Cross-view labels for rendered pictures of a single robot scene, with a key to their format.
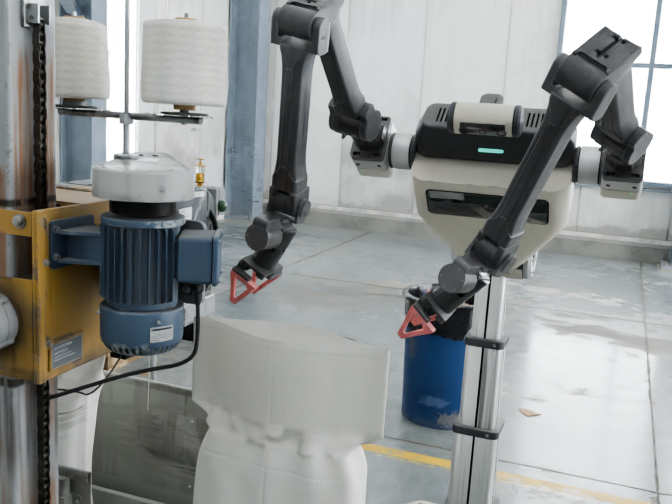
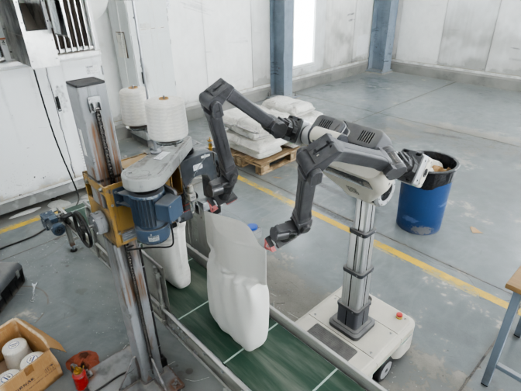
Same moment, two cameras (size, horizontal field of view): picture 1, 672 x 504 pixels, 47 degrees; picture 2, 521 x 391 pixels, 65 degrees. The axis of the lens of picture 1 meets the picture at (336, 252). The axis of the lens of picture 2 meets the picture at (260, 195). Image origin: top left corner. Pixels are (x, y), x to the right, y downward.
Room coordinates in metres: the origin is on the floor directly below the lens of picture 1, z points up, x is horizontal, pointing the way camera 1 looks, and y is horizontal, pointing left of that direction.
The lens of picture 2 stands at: (0.24, -0.80, 2.13)
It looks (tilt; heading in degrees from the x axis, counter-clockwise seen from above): 29 degrees down; 28
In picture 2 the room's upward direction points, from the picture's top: 1 degrees counter-clockwise
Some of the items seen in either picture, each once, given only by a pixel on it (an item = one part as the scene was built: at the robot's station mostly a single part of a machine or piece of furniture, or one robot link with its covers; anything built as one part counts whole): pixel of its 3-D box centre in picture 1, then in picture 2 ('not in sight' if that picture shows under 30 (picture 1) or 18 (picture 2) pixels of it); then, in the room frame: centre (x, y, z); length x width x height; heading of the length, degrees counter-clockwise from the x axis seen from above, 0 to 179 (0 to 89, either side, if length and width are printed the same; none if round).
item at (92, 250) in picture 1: (92, 243); (131, 197); (1.38, 0.44, 1.27); 0.12 x 0.09 x 0.09; 160
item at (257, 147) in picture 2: not in sight; (266, 139); (4.49, 1.34, 0.32); 0.66 x 0.43 x 0.15; 162
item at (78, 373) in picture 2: not in sight; (79, 373); (1.16, 0.90, 0.12); 0.15 x 0.08 x 0.23; 70
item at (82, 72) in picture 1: (74, 58); (136, 105); (1.62, 0.55, 1.61); 0.15 x 0.14 x 0.17; 70
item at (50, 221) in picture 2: not in sight; (55, 222); (2.01, 2.05, 0.35); 0.30 x 0.15 x 0.15; 70
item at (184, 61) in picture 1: (185, 64); (166, 118); (1.53, 0.31, 1.61); 0.17 x 0.17 x 0.17
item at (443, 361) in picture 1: (444, 355); (423, 193); (3.84, -0.59, 0.32); 0.51 x 0.48 x 0.65; 160
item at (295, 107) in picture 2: not in sight; (287, 105); (5.16, 1.35, 0.56); 0.67 x 0.43 x 0.15; 70
